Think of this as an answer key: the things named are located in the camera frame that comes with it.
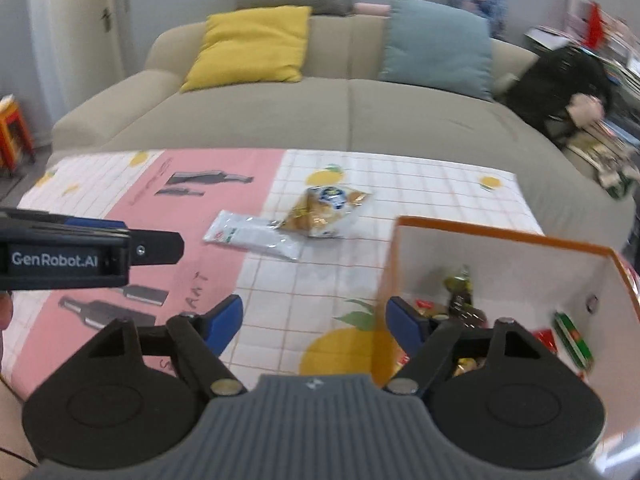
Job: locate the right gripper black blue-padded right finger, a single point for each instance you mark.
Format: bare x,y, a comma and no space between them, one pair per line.
512,354

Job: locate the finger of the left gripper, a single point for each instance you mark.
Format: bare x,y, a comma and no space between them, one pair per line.
155,248
95,223

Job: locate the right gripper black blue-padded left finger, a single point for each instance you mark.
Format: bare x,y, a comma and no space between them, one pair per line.
179,358

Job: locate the yellow waffle cracker packet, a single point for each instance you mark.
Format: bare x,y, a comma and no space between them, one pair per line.
466,365

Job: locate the dark green egg packet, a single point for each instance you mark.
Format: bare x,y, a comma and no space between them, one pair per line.
460,303

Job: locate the red orange snack bag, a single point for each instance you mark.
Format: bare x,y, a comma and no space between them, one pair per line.
425,307

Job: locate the white flat sachet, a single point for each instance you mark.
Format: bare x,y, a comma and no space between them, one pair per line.
253,234

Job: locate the orange red stool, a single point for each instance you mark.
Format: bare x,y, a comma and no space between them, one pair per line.
16,143

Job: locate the large red chips bag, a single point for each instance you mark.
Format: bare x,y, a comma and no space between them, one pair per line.
546,337

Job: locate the green white stick packet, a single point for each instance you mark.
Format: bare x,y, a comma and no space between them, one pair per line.
573,341

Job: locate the pink white patterned tablecloth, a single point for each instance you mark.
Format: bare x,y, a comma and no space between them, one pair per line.
301,236

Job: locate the orange cardboard box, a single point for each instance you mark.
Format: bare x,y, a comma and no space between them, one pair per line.
528,277

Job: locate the beige blue snack bag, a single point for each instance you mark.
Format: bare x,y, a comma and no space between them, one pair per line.
325,211

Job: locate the yellow cushion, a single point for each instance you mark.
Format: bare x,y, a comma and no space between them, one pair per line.
251,45

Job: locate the beige sofa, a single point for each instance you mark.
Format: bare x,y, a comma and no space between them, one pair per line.
341,105

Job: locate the black backpack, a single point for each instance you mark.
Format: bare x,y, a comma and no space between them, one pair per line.
564,91

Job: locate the light blue cushion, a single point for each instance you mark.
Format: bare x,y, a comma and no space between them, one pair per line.
431,45

